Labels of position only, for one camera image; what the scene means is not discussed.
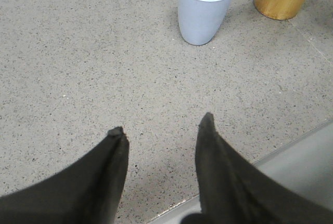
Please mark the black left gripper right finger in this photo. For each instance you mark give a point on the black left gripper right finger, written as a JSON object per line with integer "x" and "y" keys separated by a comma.
{"x": 231, "y": 190}

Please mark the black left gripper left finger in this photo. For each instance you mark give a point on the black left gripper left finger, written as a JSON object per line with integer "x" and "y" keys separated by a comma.
{"x": 88, "y": 191}

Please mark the blue plastic cup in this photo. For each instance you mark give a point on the blue plastic cup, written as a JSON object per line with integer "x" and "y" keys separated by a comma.
{"x": 199, "y": 20}

